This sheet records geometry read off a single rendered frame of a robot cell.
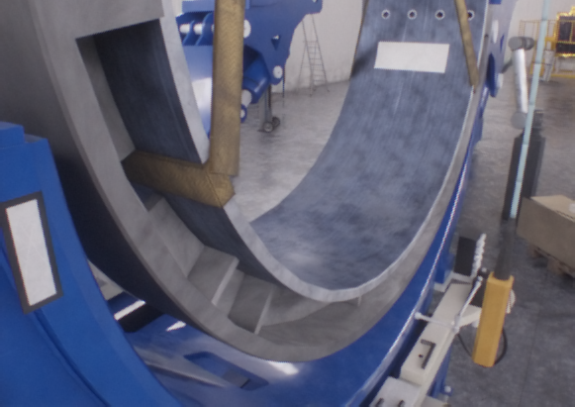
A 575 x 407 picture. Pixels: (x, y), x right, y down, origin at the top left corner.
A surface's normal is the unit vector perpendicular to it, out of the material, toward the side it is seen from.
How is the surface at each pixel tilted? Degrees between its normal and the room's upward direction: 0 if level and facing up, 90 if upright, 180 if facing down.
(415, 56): 75
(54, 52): 90
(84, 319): 90
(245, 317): 51
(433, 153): 45
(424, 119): 55
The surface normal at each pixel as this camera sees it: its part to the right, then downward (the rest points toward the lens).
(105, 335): 0.83, 0.19
